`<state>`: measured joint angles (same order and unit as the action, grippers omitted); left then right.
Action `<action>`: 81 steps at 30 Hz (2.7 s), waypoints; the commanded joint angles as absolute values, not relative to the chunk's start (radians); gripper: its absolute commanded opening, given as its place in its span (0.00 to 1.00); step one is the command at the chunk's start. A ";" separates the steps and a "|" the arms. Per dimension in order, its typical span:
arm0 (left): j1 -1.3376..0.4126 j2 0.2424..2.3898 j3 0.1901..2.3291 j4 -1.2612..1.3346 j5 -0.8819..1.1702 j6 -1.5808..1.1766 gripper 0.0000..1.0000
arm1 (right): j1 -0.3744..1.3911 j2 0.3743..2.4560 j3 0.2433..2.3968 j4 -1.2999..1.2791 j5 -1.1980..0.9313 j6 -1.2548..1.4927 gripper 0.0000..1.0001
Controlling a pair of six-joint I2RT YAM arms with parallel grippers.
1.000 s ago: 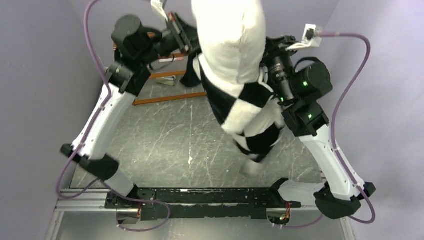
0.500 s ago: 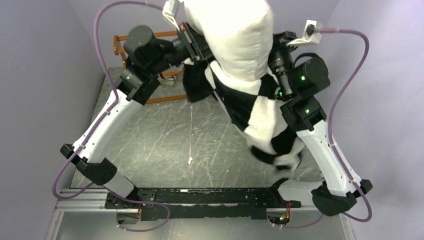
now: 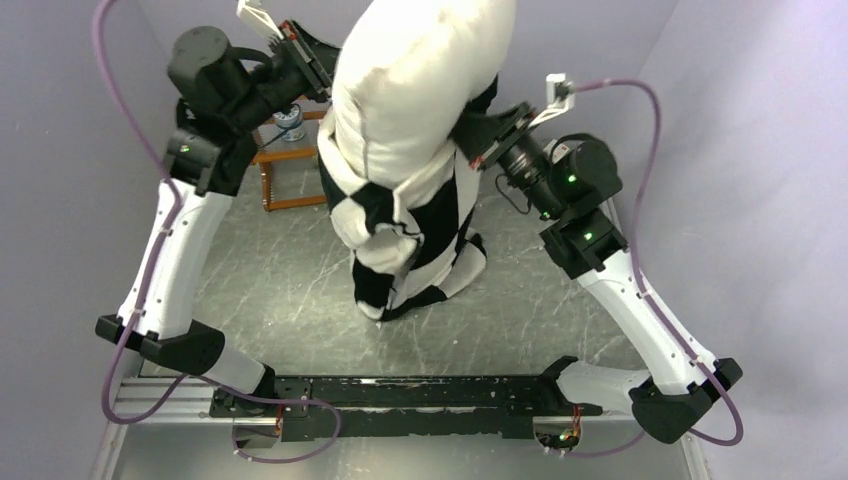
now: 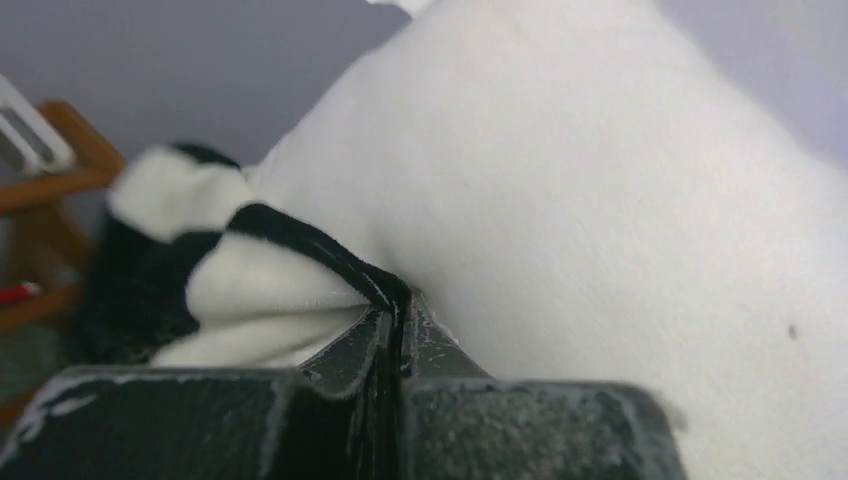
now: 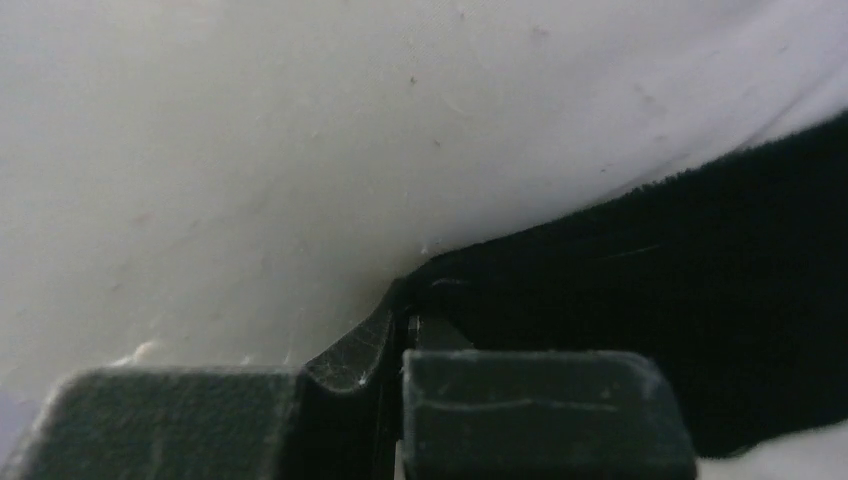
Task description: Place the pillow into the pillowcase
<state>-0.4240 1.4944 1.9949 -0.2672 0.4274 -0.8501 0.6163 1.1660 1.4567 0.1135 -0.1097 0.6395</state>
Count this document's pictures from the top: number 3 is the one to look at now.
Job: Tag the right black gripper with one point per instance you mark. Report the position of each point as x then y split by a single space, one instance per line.
479 136

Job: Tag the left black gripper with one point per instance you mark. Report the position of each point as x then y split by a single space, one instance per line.
314 58

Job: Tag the white pillow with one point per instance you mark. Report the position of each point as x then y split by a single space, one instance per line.
404 75

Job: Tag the black white checkered pillowcase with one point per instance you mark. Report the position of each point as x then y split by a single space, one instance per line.
401 198

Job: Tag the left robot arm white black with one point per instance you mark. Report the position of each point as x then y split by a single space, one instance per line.
226 94

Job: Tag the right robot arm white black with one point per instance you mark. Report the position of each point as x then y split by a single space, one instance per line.
567 185

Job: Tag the blue white round jar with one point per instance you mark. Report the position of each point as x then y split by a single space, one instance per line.
290 124

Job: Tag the wooden shelf rack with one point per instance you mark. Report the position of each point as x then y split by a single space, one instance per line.
289 174

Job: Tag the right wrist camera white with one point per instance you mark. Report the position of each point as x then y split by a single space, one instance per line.
559 96

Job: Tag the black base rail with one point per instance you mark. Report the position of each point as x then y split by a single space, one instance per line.
319 407

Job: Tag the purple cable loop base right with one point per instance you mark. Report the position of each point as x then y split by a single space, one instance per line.
597 442

